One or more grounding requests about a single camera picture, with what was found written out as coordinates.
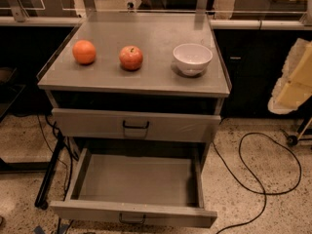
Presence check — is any red apple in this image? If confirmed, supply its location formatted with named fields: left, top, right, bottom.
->
left=119, top=45, right=143, bottom=71

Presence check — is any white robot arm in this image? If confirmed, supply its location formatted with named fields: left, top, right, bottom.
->
left=267, top=38, right=312, bottom=115

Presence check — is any grey drawer cabinet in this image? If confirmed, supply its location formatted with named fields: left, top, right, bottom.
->
left=36, top=11, right=232, bottom=168

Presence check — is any open grey middle drawer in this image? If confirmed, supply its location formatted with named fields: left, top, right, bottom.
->
left=50, top=149, right=217, bottom=228

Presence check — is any closed grey upper drawer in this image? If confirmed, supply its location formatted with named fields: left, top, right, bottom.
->
left=53, top=108, right=220, bottom=142

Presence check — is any white bowl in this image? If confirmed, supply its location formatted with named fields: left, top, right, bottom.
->
left=173, top=43, right=213, bottom=76

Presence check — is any orange fruit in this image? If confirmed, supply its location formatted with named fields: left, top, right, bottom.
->
left=72, top=40, right=97, bottom=65

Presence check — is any black cart wheel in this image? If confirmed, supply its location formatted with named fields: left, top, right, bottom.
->
left=287, top=136, right=298, bottom=146

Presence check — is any black floor cable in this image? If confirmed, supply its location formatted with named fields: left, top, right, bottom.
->
left=212, top=132, right=303, bottom=234

